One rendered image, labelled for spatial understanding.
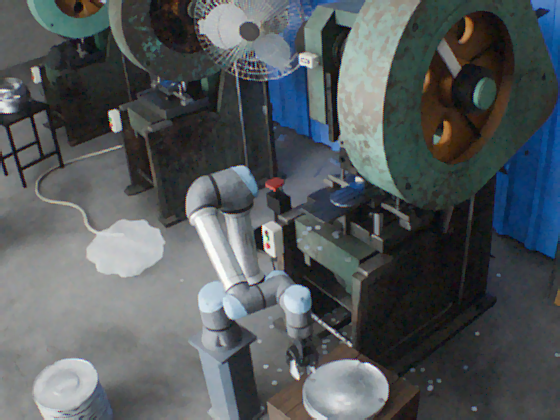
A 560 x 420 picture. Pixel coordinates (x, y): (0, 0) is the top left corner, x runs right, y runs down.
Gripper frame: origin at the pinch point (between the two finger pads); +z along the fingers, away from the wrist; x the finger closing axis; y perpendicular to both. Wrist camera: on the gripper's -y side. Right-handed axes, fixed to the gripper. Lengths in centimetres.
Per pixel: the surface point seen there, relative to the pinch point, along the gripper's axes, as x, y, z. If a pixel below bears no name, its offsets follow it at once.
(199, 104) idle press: 25, -211, -14
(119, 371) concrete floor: -60, -83, 55
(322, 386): 9.2, -4.7, 16.6
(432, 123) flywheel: 57, -17, -67
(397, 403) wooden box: 30.2, 11.9, 20.3
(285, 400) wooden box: -4.0, -7.3, 20.2
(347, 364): 21.7, -10.4, 16.6
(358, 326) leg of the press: 34.5, -26.4, 16.2
